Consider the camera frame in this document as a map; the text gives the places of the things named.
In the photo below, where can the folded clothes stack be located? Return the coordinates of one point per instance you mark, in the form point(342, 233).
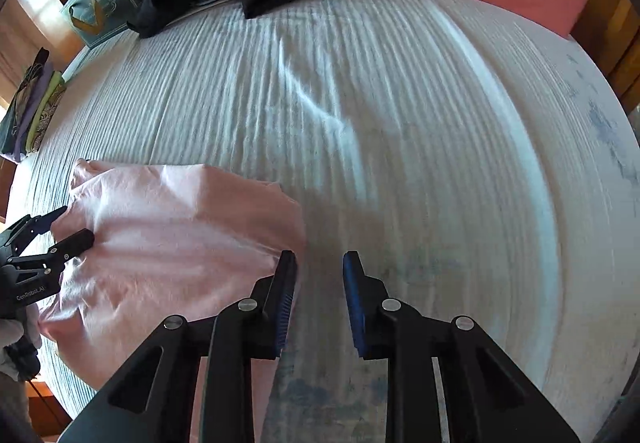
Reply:
point(17, 113)

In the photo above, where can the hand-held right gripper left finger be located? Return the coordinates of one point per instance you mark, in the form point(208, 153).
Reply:
point(286, 303)

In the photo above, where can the wooden furniture frame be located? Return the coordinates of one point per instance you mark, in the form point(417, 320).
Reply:
point(610, 23)

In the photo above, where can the white striped bedspread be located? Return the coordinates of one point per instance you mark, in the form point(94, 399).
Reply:
point(400, 123)

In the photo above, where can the teal gift bag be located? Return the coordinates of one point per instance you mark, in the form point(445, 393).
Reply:
point(107, 3)

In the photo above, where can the pink printed t-shirt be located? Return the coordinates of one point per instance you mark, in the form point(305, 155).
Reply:
point(175, 233)

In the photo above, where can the person's left hand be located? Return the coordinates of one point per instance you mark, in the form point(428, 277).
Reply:
point(12, 335)

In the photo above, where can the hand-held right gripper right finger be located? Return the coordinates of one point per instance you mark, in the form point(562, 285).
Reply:
point(355, 308)

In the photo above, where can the purple cloth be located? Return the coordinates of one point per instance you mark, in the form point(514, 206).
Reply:
point(34, 118)

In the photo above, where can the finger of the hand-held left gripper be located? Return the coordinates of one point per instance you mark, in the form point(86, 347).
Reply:
point(75, 243)
point(42, 220)

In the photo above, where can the green patterned cloth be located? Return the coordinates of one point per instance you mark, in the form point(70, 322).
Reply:
point(47, 115)

